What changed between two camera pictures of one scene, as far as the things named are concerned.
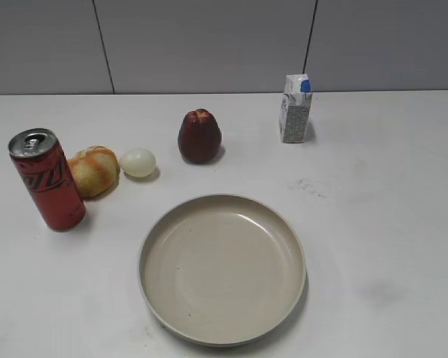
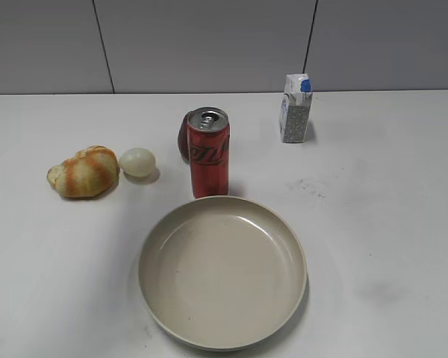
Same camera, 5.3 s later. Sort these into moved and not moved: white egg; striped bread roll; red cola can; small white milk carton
Moved: red cola can
Not moved: white egg; striped bread roll; small white milk carton
